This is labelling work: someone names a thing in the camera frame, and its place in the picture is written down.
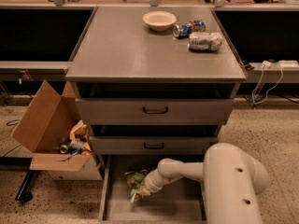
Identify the green jalapeno chip bag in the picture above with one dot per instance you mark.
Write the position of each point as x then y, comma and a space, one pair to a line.
135, 180

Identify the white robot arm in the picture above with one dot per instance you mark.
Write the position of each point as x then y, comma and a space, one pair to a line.
230, 179

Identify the blue soda can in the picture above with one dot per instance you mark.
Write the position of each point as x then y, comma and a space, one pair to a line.
185, 29

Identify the grey top drawer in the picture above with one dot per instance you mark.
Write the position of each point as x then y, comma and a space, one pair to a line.
139, 111

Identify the silver can in box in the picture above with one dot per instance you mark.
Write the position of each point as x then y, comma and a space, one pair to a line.
64, 148

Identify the black table leg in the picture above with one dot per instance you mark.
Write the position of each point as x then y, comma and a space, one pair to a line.
25, 194

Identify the grey bottom drawer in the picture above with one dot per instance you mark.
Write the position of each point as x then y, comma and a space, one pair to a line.
178, 203

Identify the white paper bowl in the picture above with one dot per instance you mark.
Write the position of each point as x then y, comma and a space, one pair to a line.
159, 21

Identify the brown cardboard box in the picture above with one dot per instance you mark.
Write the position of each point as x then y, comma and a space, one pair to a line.
47, 123

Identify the grey middle drawer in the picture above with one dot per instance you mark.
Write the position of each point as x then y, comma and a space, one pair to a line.
153, 139

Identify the grey drawer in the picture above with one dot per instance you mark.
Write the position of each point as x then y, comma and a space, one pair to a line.
139, 111
153, 139
178, 203

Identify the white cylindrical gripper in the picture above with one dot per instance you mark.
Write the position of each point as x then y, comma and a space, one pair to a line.
149, 184

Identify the grey drawer cabinet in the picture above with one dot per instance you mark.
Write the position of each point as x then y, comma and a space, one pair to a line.
120, 57

